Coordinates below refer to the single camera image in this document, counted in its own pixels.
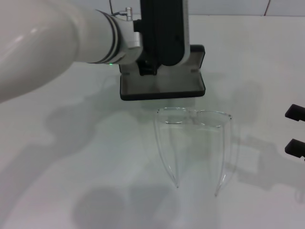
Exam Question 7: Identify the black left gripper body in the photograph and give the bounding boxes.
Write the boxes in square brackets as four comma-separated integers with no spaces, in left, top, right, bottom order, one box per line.
[136,54,158,76]

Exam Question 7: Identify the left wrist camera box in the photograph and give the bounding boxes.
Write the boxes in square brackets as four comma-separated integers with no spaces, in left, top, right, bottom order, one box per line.
[139,0,191,67]

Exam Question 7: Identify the black cable with silver connector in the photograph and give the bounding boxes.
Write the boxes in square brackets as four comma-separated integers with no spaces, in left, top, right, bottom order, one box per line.
[110,7,134,22]

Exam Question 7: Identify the clear transparent glasses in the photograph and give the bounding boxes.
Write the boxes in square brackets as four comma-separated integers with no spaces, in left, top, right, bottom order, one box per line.
[153,106,234,198]

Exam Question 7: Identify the black glasses case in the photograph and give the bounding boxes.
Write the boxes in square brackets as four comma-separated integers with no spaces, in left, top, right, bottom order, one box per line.
[119,44,206,101]

